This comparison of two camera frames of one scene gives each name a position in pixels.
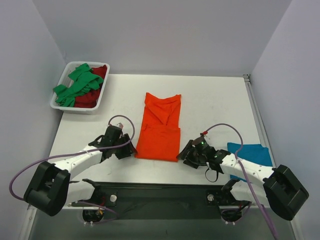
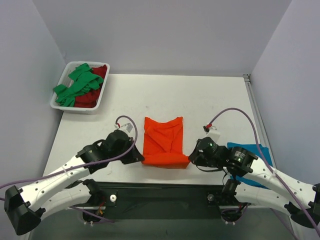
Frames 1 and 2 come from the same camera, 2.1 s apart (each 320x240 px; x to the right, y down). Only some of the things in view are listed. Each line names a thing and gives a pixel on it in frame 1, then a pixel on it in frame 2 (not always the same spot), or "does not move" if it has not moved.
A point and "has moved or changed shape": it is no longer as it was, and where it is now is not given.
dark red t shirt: x=90 y=99 does not move
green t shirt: x=84 y=80 does not move
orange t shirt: x=159 y=133 has moved or changed shape
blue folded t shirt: x=255 y=153 does not move
